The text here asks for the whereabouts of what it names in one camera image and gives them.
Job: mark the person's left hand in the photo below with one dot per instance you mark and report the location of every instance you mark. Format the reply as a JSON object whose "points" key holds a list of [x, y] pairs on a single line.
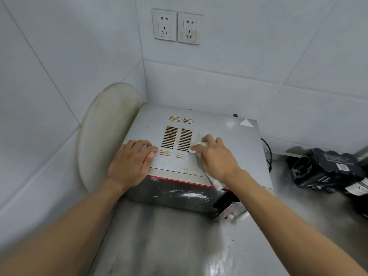
{"points": [[129, 166]]}

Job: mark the person's right hand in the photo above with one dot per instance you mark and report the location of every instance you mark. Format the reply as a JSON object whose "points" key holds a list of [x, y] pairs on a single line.
{"points": [[218, 160]]}

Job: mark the person's left thumb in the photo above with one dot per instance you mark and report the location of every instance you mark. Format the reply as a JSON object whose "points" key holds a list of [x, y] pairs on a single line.
{"points": [[152, 159]]}

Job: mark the person's right thumb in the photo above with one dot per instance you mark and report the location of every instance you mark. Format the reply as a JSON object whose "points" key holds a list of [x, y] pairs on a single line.
{"points": [[198, 148]]}

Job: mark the silver toaster oven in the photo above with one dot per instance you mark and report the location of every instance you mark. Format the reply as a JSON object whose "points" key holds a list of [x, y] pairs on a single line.
{"points": [[201, 126]]}

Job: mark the white wiping cloth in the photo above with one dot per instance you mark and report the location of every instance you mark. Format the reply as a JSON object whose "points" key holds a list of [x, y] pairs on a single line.
{"points": [[214, 182]]}

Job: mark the person's left forearm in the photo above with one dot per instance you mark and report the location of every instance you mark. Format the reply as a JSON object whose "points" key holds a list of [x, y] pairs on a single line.
{"points": [[57, 229]]}

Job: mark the person's right forearm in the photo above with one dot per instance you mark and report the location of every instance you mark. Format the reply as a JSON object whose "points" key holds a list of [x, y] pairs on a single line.
{"points": [[290, 227]]}

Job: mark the round white board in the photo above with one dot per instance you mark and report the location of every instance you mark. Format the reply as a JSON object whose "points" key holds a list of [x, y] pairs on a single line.
{"points": [[106, 129]]}

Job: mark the dark bottle with white label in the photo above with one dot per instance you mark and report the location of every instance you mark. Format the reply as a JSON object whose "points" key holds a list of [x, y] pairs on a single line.
{"points": [[359, 195]]}

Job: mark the white wall socket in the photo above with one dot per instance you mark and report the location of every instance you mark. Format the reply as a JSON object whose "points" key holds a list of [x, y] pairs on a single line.
{"points": [[189, 28], [164, 24]]}

